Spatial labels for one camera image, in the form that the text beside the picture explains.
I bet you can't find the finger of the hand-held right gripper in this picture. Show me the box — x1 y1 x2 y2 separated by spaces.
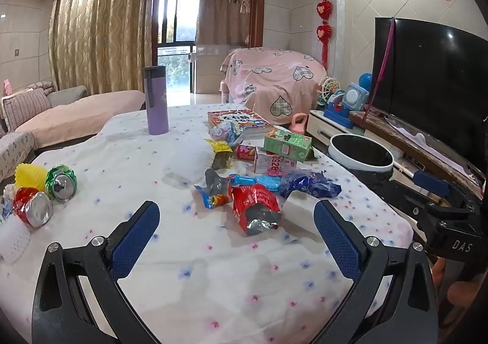
413 170 481 212
381 180 464 223

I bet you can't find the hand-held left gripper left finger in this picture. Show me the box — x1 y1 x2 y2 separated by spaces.
31 200 161 344

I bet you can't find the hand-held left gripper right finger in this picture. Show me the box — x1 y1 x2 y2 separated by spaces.
313 200 439 344

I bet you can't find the white round trash bin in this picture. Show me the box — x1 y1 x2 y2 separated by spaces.
328 134 395 192

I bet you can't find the light blue long wrapper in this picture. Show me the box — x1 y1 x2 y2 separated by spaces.
229 173 285 190

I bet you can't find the green drink carton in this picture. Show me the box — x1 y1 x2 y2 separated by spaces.
263 127 313 162

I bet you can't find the yellow snack wrapper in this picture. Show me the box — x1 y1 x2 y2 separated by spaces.
205 138 234 171

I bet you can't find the person's right hand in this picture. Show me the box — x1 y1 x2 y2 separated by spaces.
432 256 477 304

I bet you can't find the dark blue crumpled bag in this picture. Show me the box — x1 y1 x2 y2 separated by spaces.
279 170 342 199

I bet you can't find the silver and blue wrapper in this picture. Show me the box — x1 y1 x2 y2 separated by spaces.
194 168 235 210

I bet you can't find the red snack bag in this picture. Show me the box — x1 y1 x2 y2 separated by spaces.
231 184 283 237

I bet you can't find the crushed green can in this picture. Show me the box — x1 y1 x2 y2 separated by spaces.
45 164 78 203

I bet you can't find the white and pink carton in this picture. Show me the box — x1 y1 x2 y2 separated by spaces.
253 146 298 176

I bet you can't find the white television stand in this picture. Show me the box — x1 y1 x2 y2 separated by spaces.
307 109 485 207

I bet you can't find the blue toy playset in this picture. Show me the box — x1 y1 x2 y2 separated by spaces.
324 89 353 127

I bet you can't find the black flat television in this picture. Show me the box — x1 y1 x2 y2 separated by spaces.
371 17 488 181

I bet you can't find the crushed red can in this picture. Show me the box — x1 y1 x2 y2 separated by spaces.
12 187 54 228

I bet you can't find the pink kettlebell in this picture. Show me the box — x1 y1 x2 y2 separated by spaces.
290 113 310 135

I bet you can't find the small red can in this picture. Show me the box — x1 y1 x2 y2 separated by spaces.
236 144 258 161

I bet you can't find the white foam fruit net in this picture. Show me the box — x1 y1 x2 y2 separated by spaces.
0 220 32 264

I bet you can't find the yellow foam fruit net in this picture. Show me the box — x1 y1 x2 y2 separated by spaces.
14 163 50 192

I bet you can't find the magenta stick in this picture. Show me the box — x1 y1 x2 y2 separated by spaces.
362 18 395 120

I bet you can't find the purple thermos bottle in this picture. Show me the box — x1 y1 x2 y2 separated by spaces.
143 66 169 136

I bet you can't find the pastel crumpled wrapper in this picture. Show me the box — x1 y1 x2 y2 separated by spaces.
209 121 245 146

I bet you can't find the crumpled white wrapper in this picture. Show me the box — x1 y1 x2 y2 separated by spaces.
0 184 16 224

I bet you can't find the pink covered sofa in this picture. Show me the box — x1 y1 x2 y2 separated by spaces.
0 85 147 181

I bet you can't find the colourful children's book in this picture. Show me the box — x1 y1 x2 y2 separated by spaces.
207 109 276 140

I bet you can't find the pink heart print blanket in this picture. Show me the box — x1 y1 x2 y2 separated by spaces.
220 47 328 125

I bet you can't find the striped pink pillow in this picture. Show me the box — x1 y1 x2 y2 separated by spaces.
2 88 52 133

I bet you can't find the gold patterned curtain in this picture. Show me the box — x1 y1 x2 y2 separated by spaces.
48 0 157 95

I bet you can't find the light blue toy camera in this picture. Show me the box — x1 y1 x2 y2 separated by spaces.
345 83 370 116

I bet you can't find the red knot wall decoration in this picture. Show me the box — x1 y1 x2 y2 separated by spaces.
314 0 333 70

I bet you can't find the brown wooden door frame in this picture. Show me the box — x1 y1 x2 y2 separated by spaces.
152 0 265 51

